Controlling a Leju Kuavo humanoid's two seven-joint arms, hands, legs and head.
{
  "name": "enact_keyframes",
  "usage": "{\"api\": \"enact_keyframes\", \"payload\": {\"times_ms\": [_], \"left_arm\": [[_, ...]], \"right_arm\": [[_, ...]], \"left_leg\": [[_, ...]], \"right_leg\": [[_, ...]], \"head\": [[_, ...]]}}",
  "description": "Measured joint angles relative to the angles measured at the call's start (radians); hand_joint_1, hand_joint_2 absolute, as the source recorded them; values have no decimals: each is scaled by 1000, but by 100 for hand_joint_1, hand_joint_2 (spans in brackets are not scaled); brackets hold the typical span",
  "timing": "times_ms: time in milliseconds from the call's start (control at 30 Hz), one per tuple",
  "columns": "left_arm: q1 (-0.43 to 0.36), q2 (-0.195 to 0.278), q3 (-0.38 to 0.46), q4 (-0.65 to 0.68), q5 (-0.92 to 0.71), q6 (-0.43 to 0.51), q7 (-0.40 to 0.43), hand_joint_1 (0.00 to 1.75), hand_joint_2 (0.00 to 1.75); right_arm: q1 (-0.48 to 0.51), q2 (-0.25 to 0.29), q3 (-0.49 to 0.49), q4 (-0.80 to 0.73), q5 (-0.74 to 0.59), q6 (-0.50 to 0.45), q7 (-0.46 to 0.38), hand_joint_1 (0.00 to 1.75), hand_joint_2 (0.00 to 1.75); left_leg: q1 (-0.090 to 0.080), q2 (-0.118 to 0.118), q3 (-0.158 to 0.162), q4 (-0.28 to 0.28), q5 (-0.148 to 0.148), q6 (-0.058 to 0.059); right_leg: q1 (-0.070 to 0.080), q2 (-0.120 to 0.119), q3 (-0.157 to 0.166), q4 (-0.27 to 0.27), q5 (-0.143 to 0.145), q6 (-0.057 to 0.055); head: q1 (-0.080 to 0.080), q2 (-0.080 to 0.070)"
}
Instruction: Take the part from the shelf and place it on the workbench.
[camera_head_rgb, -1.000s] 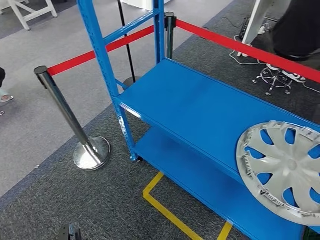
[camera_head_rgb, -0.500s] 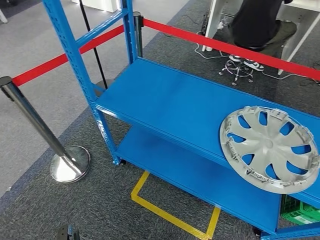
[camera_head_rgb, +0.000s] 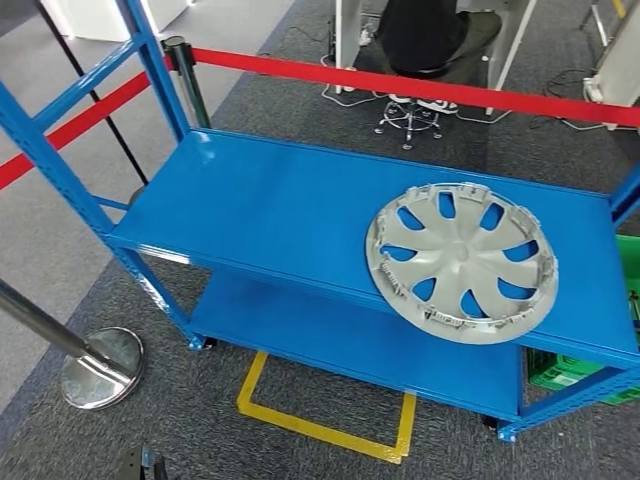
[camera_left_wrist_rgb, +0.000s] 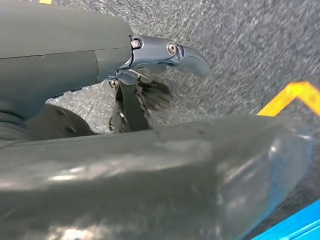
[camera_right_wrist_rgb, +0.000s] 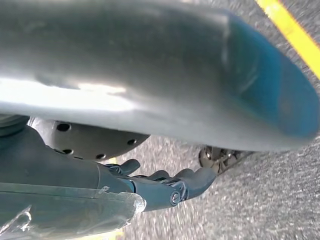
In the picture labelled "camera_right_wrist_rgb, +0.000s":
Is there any clear plastic cover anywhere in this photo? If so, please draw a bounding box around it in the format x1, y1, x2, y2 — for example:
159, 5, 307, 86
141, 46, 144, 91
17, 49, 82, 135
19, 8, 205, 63
0, 182, 147, 240

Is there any chrome stanchion post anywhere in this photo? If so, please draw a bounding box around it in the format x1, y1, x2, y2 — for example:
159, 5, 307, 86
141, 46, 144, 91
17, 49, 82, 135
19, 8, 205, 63
198, 145, 254, 176

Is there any grey perforated robot foot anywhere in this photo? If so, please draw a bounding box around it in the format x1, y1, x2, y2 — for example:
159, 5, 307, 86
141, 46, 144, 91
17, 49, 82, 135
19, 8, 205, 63
27, 116, 151, 162

